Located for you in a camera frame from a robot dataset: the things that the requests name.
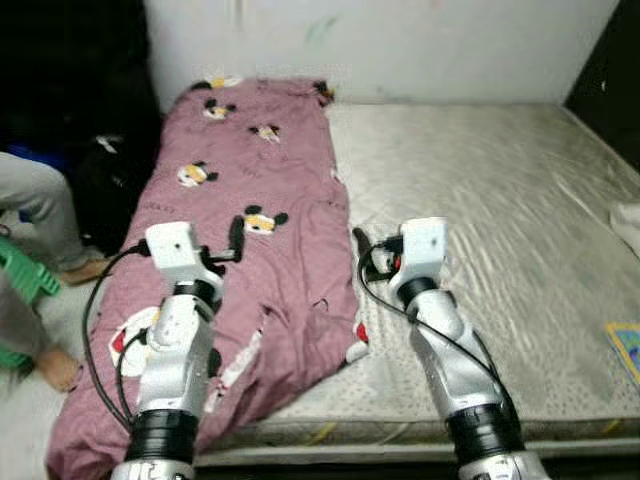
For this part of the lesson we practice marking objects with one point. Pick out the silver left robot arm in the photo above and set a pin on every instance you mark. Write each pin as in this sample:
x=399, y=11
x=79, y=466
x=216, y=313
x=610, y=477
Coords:
x=175, y=370

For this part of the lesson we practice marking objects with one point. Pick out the person in grey trousers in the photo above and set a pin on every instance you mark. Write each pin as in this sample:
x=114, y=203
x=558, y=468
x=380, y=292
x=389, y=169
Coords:
x=35, y=200

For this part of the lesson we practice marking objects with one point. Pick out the blue yellow picture book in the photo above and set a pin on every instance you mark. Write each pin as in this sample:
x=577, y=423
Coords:
x=626, y=352

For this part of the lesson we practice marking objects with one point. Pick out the white pillow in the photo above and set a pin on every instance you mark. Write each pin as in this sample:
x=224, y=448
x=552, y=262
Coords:
x=628, y=220

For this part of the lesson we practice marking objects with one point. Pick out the mauve cartoon mouse quilt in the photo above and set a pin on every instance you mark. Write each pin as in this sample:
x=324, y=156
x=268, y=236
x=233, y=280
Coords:
x=290, y=300

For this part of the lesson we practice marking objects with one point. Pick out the dark tufted headboard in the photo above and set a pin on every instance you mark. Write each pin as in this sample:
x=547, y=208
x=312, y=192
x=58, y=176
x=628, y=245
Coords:
x=610, y=70

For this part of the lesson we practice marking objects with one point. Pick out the green plastic stool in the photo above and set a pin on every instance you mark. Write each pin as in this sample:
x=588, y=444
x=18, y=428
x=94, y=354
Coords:
x=25, y=275

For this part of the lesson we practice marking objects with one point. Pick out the black bag heap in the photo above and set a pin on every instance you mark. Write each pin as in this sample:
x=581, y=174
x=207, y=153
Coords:
x=110, y=190

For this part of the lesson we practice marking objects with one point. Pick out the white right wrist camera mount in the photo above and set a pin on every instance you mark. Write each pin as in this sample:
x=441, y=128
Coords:
x=423, y=245

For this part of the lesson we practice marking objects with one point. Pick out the grey quilted mattress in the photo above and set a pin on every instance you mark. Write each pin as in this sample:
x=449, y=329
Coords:
x=500, y=200

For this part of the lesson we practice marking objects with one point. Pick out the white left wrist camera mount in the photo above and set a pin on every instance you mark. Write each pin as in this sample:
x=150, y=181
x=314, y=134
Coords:
x=175, y=250

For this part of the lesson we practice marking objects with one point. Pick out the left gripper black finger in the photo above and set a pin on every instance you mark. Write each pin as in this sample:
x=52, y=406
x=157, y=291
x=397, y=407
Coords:
x=238, y=240

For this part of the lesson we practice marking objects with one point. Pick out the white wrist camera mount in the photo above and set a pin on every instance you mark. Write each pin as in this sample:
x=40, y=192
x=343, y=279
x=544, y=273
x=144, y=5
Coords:
x=423, y=245
x=175, y=250

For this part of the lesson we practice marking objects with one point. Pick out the blue plastic bag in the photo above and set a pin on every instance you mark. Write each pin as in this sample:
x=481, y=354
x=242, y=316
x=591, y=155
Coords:
x=35, y=155

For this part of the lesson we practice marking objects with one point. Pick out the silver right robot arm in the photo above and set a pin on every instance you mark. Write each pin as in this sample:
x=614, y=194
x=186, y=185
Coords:
x=455, y=370

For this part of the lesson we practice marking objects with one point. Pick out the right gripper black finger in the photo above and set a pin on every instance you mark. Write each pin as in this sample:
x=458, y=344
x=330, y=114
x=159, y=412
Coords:
x=363, y=245

